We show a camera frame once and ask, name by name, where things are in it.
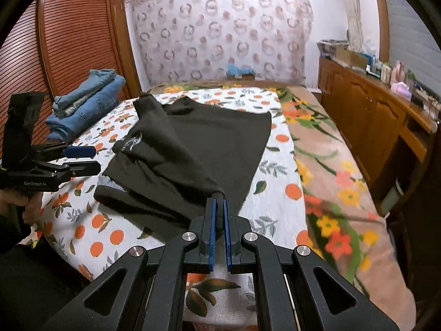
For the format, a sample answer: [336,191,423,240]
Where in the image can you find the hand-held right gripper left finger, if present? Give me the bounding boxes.
[41,198,217,331]

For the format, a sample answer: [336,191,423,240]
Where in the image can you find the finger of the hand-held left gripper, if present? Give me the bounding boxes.
[44,145,95,161]
[39,160,101,180]

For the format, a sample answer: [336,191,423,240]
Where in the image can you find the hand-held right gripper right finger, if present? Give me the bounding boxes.
[223,198,400,331]

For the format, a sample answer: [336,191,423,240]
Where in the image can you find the black pants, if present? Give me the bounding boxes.
[94,92,273,240]

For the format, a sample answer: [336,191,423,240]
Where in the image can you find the folded khaki pants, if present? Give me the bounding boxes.
[62,102,85,117]

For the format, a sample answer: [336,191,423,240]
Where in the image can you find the person's left hand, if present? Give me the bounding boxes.
[0,189,44,230]

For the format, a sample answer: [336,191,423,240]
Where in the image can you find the folded blue denim jeans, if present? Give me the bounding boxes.
[46,76,127,143]

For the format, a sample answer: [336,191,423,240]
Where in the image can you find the white orange-print bedsheet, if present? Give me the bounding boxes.
[21,86,311,331]

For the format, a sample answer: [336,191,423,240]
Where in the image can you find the folded faded grey-blue jeans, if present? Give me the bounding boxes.
[53,69,118,113]

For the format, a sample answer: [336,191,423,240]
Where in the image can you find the wooden louvred wardrobe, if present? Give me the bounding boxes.
[0,0,142,166]

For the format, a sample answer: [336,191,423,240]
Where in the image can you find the beige floral blanket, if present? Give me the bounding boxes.
[155,81,417,321]

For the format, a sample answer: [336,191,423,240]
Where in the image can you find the person's dark clothing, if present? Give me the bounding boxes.
[0,214,92,331]

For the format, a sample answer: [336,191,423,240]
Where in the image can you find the cardboard box with blue items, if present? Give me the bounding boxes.
[225,63,256,80]

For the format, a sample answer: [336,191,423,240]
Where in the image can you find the wooden sideboard cabinet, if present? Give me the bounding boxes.
[317,57,441,214]

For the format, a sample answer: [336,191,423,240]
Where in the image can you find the woven basket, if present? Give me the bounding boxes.
[317,39,350,58]

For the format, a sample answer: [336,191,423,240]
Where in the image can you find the open cardboard box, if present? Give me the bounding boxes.
[336,47,369,70]

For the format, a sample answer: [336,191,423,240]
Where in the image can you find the pink tissue pack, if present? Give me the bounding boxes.
[391,82,413,102]

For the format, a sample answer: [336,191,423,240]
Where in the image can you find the pink bottle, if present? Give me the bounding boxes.
[393,60,407,83]

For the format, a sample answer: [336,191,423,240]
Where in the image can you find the beige narrow curtain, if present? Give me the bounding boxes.
[346,0,363,46]

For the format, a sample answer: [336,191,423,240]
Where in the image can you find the grey window shutter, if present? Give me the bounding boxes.
[382,0,441,76]

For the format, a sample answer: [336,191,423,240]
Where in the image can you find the ring-patterned sheer curtain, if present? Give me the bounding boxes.
[126,0,314,88]

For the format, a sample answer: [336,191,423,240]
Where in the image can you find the wooden window frame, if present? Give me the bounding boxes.
[370,0,391,63]

